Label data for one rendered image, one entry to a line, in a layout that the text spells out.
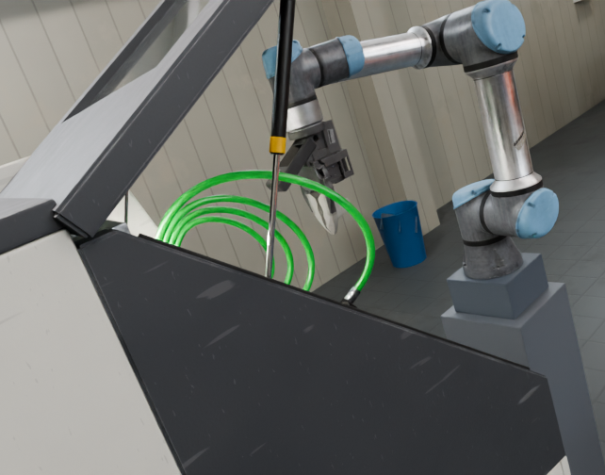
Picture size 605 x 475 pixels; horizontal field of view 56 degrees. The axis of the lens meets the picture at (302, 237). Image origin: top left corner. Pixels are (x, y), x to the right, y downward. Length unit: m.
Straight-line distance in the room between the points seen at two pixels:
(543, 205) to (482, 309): 0.33
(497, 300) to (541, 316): 0.12
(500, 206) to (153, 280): 0.97
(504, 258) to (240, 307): 1.00
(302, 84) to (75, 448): 0.70
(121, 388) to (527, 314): 1.14
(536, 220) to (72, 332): 1.07
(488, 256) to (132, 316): 1.09
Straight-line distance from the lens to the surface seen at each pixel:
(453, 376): 0.87
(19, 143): 3.42
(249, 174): 0.92
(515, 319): 1.54
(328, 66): 1.09
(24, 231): 0.57
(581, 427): 1.84
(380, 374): 0.77
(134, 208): 1.31
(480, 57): 1.33
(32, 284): 0.57
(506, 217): 1.40
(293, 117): 1.06
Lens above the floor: 1.53
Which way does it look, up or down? 15 degrees down
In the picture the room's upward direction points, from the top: 19 degrees counter-clockwise
